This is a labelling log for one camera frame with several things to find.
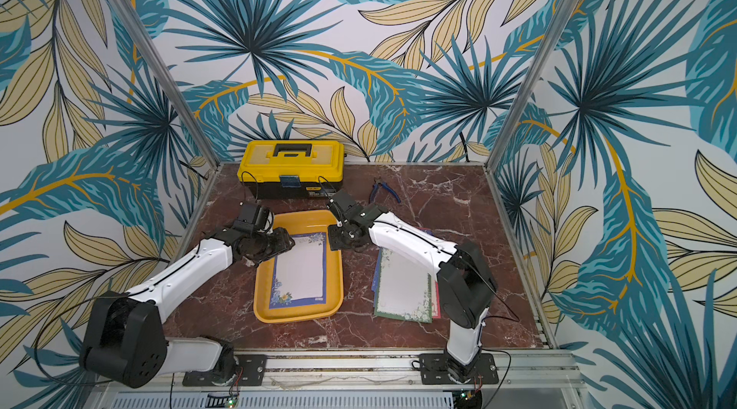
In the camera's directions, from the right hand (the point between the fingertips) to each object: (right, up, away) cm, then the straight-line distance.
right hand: (336, 240), depth 85 cm
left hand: (-14, -2, +1) cm, 14 cm away
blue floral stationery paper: (-12, -12, +7) cm, 18 cm away
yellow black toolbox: (-16, +22, +12) cm, 30 cm away
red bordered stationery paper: (+29, -18, -1) cm, 34 cm away
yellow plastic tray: (-16, +3, +20) cm, 26 cm away
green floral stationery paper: (+21, -15, +4) cm, 26 cm away
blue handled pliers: (+13, +18, +29) cm, 36 cm away
